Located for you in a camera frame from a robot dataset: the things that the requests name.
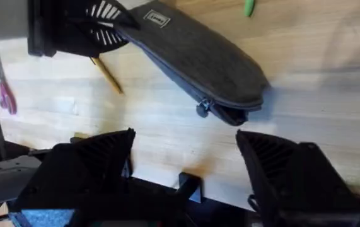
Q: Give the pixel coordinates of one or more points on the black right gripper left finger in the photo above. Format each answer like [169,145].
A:
[82,170]

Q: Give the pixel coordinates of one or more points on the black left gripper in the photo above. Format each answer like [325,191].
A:
[72,28]

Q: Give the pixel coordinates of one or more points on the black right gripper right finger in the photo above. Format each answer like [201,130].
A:
[287,183]

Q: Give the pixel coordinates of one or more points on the dark grey zip bag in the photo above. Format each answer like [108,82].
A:
[198,53]

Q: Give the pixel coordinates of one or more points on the yellow pen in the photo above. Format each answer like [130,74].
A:
[108,75]

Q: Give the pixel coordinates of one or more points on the black upright wrist plate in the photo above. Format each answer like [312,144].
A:
[41,28]

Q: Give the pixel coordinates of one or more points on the green pen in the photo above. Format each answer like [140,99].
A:
[249,7]

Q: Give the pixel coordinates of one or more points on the grey flat metal bracket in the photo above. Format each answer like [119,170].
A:
[3,179]

